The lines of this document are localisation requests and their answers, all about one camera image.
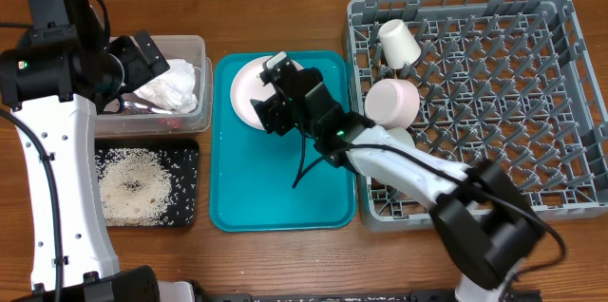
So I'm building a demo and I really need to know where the white tissue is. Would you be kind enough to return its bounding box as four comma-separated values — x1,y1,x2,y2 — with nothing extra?
135,59,198,113

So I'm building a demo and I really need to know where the large pink plate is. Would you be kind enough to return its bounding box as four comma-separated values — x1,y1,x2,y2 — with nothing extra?
230,55,276,130

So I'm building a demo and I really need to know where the red snack wrapper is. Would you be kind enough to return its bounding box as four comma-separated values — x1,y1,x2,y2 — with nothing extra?
116,95,184,128

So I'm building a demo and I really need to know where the small pink plate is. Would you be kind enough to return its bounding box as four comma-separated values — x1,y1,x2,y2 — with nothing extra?
364,79,421,129

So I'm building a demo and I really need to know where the grey bowl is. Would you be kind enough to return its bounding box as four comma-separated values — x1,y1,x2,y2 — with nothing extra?
387,127,415,147

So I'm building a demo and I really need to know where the cooked white rice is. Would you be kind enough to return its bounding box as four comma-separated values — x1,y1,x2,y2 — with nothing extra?
95,147,200,227

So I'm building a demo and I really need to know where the cream cup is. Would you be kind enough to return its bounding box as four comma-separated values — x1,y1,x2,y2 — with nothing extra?
378,19,422,69

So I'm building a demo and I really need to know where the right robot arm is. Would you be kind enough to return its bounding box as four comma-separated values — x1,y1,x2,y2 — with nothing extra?
251,52,545,301

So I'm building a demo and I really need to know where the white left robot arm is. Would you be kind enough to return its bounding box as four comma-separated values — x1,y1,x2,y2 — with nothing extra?
1,0,205,301

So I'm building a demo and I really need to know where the clear plastic bin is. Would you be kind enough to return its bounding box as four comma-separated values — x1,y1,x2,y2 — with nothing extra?
96,35,213,138

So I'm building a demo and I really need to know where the teal plastic tray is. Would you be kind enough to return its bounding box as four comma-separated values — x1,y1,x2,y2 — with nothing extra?
209,53,356,232

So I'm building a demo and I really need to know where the black tray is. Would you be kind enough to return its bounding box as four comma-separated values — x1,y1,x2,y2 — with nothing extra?
93,138,201,229

